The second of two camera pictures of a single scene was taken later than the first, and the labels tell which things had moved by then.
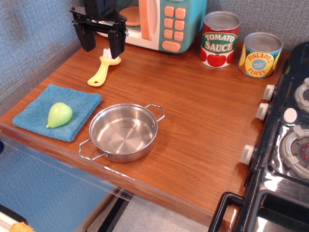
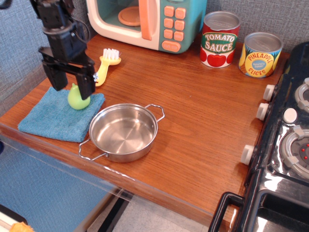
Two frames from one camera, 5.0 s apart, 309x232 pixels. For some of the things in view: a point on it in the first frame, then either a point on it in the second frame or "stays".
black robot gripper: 101,14 to 66,35
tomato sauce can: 219,38 stays
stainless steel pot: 124,133 stays
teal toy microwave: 176,26 stays
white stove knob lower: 247,154 stays
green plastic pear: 60,114 to 75,100
